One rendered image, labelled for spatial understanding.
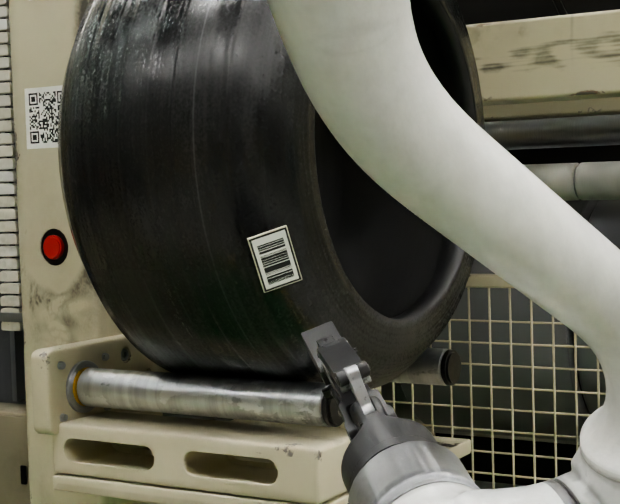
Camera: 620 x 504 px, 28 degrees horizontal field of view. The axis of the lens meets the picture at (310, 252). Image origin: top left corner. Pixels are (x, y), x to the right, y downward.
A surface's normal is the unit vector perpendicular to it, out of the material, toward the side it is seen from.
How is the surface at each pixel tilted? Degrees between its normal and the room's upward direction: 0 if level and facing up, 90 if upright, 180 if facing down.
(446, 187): 117
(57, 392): 90
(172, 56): 72
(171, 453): 90
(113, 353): 90
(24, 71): 90
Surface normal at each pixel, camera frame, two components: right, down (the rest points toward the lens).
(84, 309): -0.52, 0.06
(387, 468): -0.44, -0.76
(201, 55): -0.50, -0.25
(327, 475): 0.85, 0.00
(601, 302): 0.18, 0.45
